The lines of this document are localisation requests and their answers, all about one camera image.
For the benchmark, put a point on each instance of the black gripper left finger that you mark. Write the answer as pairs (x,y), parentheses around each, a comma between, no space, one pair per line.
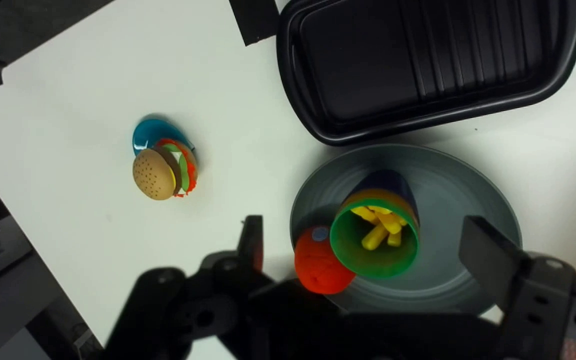
(250,245)

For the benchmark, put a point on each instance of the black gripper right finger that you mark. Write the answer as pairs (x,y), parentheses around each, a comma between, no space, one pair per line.
(494,263)

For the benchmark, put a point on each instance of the stack of colourful plastic cups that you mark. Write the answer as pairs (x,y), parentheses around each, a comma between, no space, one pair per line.
(388,190)

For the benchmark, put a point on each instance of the grey round plate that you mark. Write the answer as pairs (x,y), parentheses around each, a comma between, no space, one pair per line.
(447,190)

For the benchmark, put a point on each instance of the small blue plate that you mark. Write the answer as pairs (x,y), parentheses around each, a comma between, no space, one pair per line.
(153,128)

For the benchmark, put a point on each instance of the orange-red toy ball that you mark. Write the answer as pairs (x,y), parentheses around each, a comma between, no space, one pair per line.
(316,267)

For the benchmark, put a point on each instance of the toy hamburger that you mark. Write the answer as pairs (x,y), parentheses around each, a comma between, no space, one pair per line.
(167,171)

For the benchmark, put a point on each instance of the yellow toy fries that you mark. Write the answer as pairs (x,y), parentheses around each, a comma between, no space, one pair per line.
(386,226)

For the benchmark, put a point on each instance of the black plastic tray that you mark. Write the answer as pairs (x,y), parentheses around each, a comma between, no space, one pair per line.
(355,70)

